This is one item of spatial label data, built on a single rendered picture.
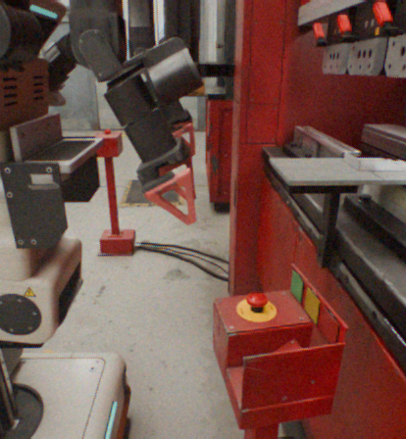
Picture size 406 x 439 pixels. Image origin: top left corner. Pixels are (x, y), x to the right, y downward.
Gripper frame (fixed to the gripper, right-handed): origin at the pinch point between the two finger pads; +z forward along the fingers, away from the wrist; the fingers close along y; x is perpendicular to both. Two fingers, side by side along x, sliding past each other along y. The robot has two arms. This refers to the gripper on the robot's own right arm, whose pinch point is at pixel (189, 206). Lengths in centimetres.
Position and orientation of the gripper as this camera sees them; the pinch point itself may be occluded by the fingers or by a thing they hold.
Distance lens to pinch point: 56.7
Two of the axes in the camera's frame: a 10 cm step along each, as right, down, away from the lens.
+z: 4.5, 8.2, 3.6
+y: -0.2, -3.9, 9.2
